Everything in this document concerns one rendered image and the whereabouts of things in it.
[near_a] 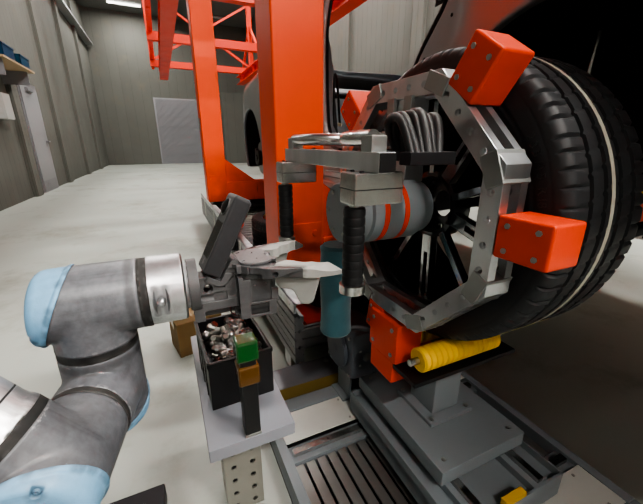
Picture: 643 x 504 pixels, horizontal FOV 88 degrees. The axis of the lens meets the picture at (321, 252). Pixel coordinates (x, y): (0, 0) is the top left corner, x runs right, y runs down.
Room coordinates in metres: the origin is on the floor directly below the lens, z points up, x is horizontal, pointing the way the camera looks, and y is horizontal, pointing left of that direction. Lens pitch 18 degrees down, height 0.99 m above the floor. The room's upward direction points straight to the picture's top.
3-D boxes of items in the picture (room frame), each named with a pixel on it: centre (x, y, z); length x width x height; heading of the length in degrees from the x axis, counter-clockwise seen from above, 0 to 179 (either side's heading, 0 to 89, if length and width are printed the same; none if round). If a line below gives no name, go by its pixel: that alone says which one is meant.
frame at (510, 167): (0.78, -0.20, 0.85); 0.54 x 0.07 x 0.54; 25
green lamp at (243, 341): (0.52, 0.14, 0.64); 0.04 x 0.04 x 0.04; 25
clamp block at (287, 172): (0.85, 0.06, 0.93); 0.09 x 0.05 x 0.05; 115
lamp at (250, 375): (0.52, 0.14, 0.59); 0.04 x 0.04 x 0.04; 25
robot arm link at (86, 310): (0.37, 0.28, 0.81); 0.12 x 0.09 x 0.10; 115
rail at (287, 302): (2.31, 0.59, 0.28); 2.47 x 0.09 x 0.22; 25
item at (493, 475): (0.81, -0.37, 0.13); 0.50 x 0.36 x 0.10; 25
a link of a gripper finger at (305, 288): (0.43, 0.02, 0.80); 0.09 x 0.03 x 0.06; 79
